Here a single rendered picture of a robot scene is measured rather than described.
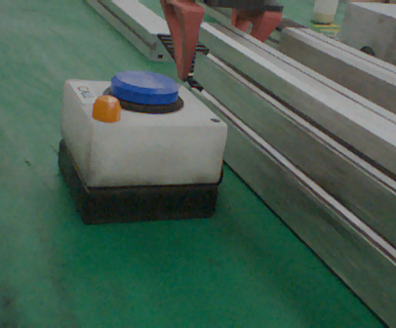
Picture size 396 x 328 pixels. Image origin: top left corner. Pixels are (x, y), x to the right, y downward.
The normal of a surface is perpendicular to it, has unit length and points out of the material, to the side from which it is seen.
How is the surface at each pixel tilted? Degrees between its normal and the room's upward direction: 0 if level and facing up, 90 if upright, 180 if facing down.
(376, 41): 90
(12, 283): 0
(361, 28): 90
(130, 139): 90
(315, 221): 90
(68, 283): 0
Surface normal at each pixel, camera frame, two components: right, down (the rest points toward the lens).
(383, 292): -0.92, 0.02
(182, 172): 0.36, 0.40
